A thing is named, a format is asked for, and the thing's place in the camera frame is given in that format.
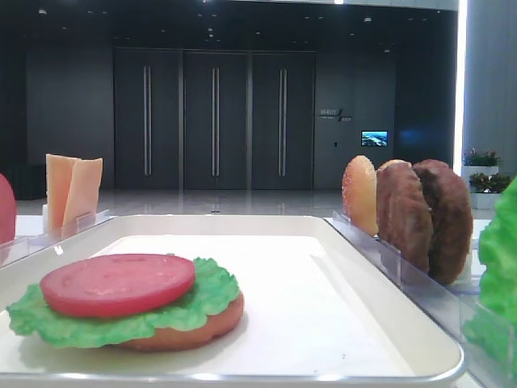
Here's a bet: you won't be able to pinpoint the small wall display screen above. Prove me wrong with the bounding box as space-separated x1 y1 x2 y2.
361 131 388 147

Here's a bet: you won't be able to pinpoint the clear acrylic rack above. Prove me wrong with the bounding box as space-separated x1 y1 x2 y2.
1 210 114 267
322 209 517 388

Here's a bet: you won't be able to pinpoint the sesame bun top half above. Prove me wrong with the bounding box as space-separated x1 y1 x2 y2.
342 155 378 236

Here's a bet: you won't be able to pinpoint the red tomato slice on tray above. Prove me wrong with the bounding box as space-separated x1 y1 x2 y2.
40 253 195 318

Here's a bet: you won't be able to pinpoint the green lettuce on tray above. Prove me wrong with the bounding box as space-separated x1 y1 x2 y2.
6 258 242 348

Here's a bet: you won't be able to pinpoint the green lettuce leaf standing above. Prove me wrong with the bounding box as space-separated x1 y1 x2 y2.
464 181 516 377

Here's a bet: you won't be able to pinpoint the orange cheese slice left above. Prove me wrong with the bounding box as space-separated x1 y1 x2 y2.
45 154 78 231

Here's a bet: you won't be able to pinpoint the clear acrylic rack right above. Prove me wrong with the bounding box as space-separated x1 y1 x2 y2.
322 209 517 388

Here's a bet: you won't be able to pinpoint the bottom bun on tray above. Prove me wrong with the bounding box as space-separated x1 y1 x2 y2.
113 292 244 352

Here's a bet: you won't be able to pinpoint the clear acrylic rack left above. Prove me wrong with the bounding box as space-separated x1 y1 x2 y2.
1 210 114 267

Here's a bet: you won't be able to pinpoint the brown meat patty rear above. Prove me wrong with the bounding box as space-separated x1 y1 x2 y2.
413 159 473 285

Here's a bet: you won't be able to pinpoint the white planter with flowers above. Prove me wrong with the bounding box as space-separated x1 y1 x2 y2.
461 148 511 210

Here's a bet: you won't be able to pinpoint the white rectangular metal tray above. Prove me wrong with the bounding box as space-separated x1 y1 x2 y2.
1 215 465 387

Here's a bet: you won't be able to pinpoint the orange cheese slice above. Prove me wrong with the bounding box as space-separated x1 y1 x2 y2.
45 154 78 231
63 158 103 226

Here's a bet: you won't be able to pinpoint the dark triple door panels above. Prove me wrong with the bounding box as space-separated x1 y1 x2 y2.
114 48 315 190

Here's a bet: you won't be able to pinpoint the brown meat patty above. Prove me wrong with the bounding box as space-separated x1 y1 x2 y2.
413 159 473 285
376 162 433 273

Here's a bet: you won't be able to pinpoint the orange cheese slice right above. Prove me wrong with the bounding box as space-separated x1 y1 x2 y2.
63 158 103 226

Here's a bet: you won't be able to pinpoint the brown meat patty front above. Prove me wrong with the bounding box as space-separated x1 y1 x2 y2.
376 162 433 273

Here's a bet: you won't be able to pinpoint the red tomato slice standing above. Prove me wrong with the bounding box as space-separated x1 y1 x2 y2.
0 175 17 244

